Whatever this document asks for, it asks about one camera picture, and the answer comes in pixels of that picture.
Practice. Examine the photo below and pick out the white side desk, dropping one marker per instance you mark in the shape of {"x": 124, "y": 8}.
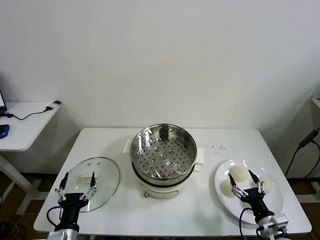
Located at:
{"x": 316, "y": 105}

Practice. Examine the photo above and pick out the dark laptop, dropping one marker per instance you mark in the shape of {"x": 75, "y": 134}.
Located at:
{"x": 2, "y": 100}

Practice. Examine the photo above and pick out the blue computer mouse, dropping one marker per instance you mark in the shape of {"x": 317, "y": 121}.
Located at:
{"x": 4, "y": 131}

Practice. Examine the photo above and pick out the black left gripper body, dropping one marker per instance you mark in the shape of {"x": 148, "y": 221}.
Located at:
{"x": 71, "y": 207}

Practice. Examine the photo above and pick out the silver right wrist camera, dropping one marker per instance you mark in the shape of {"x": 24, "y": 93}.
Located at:
{"x": 281, "y": 220}

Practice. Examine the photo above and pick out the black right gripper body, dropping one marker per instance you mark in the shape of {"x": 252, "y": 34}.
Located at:
{"x": 258, "y": 202}

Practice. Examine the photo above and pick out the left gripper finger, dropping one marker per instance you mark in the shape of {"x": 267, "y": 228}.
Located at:
{"x": 62, "y": 188}
{"x": 93, "y": 183}

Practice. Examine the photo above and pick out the scattered dark crumbs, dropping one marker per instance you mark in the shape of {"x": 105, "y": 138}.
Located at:
{"x": 221, "y": 148}

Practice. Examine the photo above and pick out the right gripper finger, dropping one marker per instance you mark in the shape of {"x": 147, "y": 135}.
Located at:
{"x": 233, "y": 185}
{"x": 256, "y": 178}

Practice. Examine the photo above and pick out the perforated steel steamer basket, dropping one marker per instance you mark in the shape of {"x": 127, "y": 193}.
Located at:
{"x": 162, "y": 155}

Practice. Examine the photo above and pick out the white side table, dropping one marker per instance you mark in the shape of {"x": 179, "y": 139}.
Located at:
{"x": 25, "y": 135}

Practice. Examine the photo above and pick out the large white plate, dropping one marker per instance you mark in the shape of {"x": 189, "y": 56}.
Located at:
{"x": 225, "y": 207}

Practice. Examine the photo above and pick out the white steamed baozi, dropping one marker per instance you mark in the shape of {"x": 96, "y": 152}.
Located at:
{"x": 238, "y": 173}
{"x": 225, "y": 188}
{"x": 268, "y": 186}
{"x": 245, "y": 204}

